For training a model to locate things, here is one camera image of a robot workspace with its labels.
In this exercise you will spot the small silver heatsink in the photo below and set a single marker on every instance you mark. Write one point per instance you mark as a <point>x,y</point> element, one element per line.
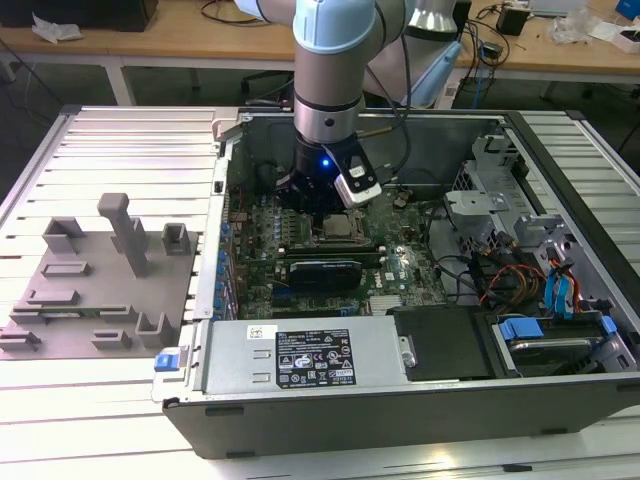
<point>385,303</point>

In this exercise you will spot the black RAM slot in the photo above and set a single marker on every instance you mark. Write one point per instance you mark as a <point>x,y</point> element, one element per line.
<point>330,247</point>
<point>372,256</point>

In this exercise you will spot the silver CPU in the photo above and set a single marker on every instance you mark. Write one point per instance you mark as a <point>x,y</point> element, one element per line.
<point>341,226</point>

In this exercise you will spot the white cardboard box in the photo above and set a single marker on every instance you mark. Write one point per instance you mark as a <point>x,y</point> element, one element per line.
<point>607,32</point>

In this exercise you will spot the blue case latch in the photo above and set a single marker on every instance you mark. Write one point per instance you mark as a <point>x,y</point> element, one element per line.
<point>167,362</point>

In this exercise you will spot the CPU socket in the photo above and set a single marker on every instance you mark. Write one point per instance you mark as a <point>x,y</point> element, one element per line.
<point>367,235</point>

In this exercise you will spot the wooden desk white legs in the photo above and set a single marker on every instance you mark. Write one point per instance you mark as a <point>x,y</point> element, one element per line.
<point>150,40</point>

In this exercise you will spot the open black PC case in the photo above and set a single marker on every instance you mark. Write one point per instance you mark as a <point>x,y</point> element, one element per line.
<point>350,420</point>

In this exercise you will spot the green RAM stick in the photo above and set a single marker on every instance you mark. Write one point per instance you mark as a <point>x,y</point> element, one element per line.
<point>85,312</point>

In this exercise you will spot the small black box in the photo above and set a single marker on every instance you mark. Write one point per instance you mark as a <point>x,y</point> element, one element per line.
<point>512,22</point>

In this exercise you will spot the silver metal drive cage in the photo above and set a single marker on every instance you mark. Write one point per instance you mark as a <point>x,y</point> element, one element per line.
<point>475,205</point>

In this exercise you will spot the large black box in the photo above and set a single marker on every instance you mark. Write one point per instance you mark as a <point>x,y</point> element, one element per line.
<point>100,12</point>

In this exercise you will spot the green motherboard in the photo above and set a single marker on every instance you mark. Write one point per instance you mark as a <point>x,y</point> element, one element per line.
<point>410,280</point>

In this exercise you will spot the crumpled white paper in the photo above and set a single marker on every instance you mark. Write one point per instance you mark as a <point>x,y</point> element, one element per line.
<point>55,30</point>

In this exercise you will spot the black graphics card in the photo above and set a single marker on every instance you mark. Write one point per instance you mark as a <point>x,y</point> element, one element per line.
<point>325,272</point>

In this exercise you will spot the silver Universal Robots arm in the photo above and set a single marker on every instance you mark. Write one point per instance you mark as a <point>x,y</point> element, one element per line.
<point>325,75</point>

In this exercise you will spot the clear plastic bag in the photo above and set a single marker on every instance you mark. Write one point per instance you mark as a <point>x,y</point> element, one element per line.
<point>570,25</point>

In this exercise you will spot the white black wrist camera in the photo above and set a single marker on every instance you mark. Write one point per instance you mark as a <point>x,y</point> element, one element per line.
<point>357,192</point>

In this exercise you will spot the blue box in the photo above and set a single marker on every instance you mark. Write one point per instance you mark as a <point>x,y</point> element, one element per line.
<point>630,9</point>

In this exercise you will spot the round coin battery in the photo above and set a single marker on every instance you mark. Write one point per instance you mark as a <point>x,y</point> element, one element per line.
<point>400,200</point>

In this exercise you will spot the hard disk in blue carrier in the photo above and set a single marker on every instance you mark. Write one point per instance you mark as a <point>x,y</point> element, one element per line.
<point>522,330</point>

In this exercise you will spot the silver power supply unit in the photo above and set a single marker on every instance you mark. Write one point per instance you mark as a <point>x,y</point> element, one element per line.
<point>240,360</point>

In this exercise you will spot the grey plastic parts rack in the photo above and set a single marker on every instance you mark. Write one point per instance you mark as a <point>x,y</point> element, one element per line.
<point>150,300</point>

